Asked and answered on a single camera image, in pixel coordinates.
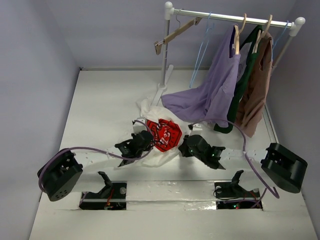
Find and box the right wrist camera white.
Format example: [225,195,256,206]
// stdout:
[188,122,209,136]

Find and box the white metal clothes rack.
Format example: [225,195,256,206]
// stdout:
[151,1,306,106]

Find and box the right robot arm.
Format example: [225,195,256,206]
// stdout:
[178,135,308,196]

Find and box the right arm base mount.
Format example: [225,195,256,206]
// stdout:
[212,170,263,210]

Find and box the wooden hanger with green shirt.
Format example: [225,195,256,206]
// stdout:
[252,14,273,54]

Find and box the wooden hanger with purple shirt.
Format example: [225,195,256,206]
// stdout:
[234,13,247,55]

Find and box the beige wooden clip hanger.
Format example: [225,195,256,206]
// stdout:
[154,7,202,55]

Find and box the blue wire hanger far right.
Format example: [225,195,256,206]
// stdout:
[270,20,290,62]

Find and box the dark green t shirt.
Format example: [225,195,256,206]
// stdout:
[206,25,262,123]

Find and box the brown t shirt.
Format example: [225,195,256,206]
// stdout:
[235,33,273,138]

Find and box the purple t shirt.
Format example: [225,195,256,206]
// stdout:
[161,24,241,122]

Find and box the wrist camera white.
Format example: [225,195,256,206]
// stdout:
[188,122,209,136]
[132,117,147,134]

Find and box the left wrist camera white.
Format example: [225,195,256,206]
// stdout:
[132,117,147,134]

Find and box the white t shirt red print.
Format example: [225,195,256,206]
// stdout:
[118,98,191,169]

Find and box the light blue wire hanger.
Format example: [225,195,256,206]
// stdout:
[189,12,215,89]

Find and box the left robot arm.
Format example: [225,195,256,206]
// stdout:
[37,130,155,202]

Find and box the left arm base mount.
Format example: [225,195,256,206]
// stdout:
[78,171,127,211]

